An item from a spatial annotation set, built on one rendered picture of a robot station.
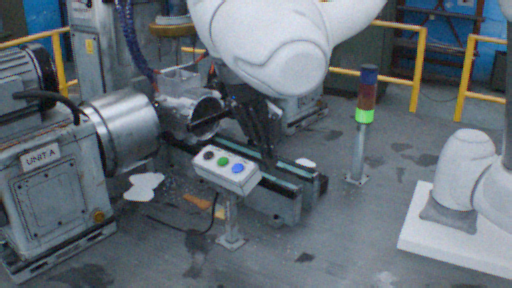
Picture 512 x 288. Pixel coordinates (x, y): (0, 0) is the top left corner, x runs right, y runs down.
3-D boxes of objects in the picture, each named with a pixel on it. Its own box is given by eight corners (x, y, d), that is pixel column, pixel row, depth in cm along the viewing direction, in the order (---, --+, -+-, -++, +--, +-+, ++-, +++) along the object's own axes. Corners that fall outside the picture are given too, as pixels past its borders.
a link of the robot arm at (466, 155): (454, 179, 124) (468, 118, 115) (495, 206, 109) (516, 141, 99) (419, 190, 118) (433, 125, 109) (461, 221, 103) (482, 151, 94)
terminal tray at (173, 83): (157, 94, 143) (155, 75, 140) (179, 86, 150) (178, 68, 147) (178, 101, 136) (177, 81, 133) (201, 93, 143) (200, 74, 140)
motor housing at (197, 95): (152, 136, 147) (147, 87, 139) (190, 120, 160) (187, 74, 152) (188, 152, 135) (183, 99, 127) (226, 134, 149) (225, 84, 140)
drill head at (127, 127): (42, 181, 118) (23, 108, 107) (132, 142, 143) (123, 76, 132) (77, 213, 104) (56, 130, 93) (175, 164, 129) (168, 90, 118)
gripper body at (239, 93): (275, 64, 69) (285, 106, 75) (238, 57, 74) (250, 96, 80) (248, 89, 65) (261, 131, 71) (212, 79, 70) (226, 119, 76)
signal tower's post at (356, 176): (341, 180, 142) (352, 66, 124) (351, 171, 148) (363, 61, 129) (361, 187, 138) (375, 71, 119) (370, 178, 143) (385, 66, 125)
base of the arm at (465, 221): (482, 200, 122) (486, 186, 120) (475, 236, 106) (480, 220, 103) (431, 185, 131) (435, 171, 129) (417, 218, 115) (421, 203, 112)
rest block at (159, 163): (146, 169, 149) (141, 140, 144) (160, 162, 154) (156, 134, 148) (155, 174, 145) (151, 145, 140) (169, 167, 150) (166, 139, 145)
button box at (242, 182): (196, 174, 106) (189, 160, 102) (213, 156, 109) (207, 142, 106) (245, 197, 96) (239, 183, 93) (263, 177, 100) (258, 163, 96)
